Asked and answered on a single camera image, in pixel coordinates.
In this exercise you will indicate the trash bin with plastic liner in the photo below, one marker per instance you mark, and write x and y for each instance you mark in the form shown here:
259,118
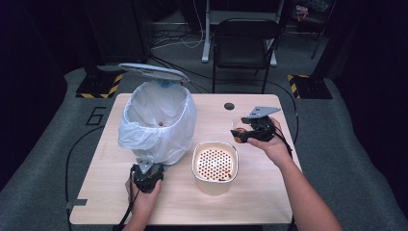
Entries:
179,134

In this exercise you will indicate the grey tape strip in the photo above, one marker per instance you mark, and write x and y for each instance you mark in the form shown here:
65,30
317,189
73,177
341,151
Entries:
77,202

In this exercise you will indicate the white desk frame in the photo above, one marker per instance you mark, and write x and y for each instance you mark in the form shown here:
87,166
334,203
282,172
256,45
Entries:
206,38

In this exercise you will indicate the white strainer bowl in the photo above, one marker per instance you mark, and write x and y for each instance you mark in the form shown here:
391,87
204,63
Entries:
215,163

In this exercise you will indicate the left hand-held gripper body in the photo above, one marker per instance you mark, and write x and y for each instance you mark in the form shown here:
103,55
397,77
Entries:
146,178

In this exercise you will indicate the small red food scrap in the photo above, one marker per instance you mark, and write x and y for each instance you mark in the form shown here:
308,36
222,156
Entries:
161,123

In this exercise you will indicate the person's left hand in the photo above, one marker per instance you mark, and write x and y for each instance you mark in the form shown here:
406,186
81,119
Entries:
144,200

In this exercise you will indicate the clear plastic cup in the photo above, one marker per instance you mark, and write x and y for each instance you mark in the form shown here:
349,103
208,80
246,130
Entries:
238,123

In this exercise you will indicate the black yellow striped base plate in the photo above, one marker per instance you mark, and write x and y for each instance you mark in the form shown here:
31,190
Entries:
312,88
96,86

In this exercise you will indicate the person's right hand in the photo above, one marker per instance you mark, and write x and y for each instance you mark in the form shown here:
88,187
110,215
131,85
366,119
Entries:
277,150

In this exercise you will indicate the black table grommet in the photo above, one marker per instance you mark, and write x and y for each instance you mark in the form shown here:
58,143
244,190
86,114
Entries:
229,106

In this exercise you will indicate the black folding chair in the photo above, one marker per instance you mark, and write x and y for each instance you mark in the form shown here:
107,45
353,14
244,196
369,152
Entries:
243,48

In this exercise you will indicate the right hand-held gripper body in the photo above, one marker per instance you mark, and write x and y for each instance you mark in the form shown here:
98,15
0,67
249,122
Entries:
264,128

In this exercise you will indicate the trash bin with grey lid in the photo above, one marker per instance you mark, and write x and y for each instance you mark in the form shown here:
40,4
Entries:
150,71

